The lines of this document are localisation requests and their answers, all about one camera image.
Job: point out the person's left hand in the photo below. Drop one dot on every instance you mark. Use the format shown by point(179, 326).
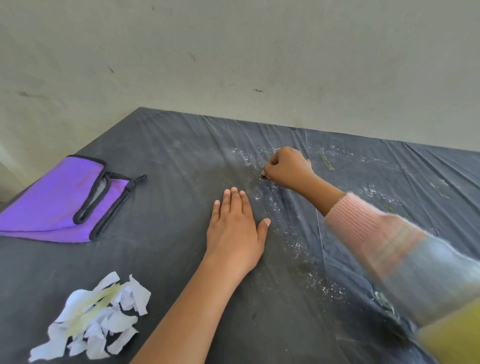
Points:
point(234, 236)

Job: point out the person's right hand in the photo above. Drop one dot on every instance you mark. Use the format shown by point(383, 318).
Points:
point(288, 168)

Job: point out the gathered paper scraps pile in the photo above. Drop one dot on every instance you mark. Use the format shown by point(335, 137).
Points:
point(120, 322)

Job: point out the person's left forearm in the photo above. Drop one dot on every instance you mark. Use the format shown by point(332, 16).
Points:
point(187, 318)

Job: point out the person's right forearm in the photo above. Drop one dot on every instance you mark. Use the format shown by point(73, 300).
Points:
point(393, 243)

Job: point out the purple cloth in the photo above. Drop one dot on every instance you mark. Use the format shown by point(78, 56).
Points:
point(48, 198)

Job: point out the dark grey covered table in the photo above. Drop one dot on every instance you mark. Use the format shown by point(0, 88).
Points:
point(168, 168)

